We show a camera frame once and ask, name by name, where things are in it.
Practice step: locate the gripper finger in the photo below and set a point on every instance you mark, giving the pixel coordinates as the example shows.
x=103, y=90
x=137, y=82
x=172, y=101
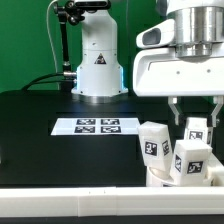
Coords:
x=213, y=120
x=173, y=104

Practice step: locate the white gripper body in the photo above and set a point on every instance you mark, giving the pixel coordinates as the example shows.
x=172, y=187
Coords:
x=157, y=71

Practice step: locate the white round stool seat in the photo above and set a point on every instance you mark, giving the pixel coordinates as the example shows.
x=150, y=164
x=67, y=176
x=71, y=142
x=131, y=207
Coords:
x=157, y=178

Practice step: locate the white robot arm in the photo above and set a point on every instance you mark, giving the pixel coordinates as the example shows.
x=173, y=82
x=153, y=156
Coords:
x=182, y=56

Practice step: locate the white right fence bar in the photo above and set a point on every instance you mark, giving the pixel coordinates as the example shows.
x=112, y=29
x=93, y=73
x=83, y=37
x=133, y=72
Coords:
x=216, y=171

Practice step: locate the white fence bar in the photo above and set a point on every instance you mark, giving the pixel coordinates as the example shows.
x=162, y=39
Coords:
x=110, y=201
x=216, y=171

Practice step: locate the white marker sheet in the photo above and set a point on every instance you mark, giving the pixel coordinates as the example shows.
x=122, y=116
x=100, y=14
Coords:
x=95, y=126

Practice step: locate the white front fence bar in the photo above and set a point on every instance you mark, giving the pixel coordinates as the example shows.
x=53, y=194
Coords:
x=110, y=201

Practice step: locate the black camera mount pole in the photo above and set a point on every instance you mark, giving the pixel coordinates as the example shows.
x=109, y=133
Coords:
x=73, y=12

